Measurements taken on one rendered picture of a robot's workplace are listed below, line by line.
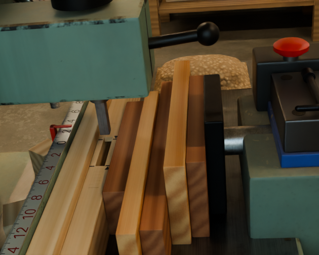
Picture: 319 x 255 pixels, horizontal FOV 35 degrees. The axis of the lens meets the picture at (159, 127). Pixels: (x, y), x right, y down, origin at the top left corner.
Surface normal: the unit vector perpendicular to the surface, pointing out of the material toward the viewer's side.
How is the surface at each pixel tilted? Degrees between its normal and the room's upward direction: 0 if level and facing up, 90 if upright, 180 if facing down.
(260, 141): 0
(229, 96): 0
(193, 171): 90
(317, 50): 0
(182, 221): 90
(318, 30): 90
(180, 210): 90
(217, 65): 17
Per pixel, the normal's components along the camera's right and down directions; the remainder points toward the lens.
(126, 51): -0.07, 0.50
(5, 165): -0.10, -0.87
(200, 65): -0.12, -0.69
